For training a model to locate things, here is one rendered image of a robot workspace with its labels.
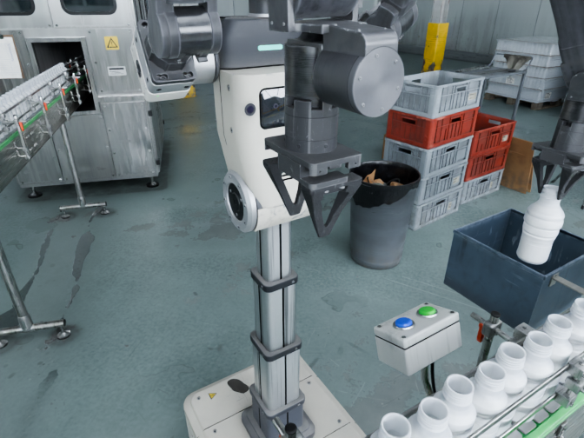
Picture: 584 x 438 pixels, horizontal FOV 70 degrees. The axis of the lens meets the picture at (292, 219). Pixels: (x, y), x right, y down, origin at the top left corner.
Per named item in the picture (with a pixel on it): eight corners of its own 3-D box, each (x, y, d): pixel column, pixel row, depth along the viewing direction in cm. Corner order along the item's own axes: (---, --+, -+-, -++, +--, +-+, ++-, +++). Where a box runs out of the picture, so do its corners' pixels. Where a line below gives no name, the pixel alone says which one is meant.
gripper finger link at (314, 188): (309, 253, 45) (312, 171, 41) (276, 225, 50) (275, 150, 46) (359, 236, 48) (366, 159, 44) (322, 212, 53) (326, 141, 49)
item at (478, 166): (465, 182, 359) (470, 158, 348) (427, 168, 388) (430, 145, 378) (505, 168, 389) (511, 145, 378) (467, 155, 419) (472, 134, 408)
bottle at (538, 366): (517, 430, 69) (546, 358, 61) (487, 402, 74) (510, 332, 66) (541, 416, 71) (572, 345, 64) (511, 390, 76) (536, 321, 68)
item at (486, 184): (460, 206, 369) (465, 182, 358) (423, 189, 399) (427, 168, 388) (500, 189, 399) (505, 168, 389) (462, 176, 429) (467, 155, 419)
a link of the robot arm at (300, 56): (320, 29, 44) (273, 30, 41) (363, 33, 39) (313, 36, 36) (318, 96, 47) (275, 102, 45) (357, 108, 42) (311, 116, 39)
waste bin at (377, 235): (372, 282, 270) (381, 192, 240) (330, 250, 304) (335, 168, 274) (421, 262, 291) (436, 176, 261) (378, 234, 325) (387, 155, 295)
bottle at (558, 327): (515, 373, 80) (540, 305, 72) (551, 385, 77) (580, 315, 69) (514, 396, 75) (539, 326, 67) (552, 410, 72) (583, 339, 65)
